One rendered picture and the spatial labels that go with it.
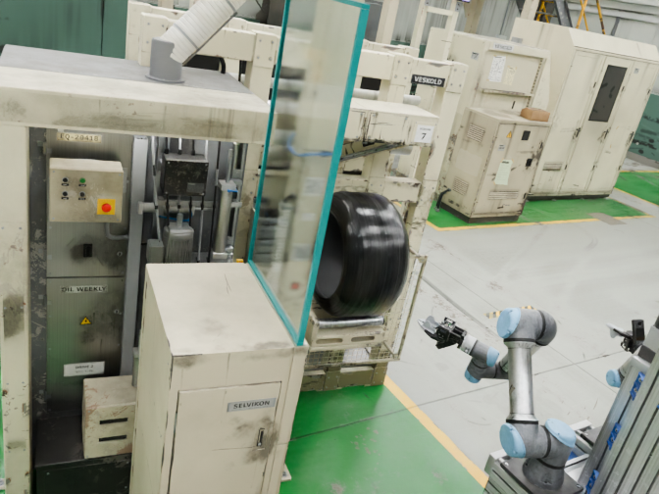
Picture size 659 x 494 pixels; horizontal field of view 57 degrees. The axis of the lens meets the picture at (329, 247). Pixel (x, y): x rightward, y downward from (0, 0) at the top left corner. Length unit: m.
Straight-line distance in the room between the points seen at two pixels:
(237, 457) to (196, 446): 0.15
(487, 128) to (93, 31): 6.83
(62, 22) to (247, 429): 9.70
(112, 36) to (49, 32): 0.96
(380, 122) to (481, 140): 4.47
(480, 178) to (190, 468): 5.70
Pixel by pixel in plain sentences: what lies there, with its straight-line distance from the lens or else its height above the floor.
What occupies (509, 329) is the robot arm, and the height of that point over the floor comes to 1.22.
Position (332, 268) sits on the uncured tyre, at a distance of 2.97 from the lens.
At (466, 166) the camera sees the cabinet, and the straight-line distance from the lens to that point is 7.32.
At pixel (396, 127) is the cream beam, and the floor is 1.72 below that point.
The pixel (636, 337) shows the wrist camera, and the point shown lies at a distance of 3.05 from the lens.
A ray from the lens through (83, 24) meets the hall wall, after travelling 11.19.
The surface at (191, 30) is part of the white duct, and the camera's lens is 2.44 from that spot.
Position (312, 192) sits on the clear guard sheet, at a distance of 1.70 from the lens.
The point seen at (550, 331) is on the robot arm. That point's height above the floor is 1.22.
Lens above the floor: 2.25
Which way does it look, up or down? 23 degrees down
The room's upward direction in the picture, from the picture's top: 11 degrees clockwise
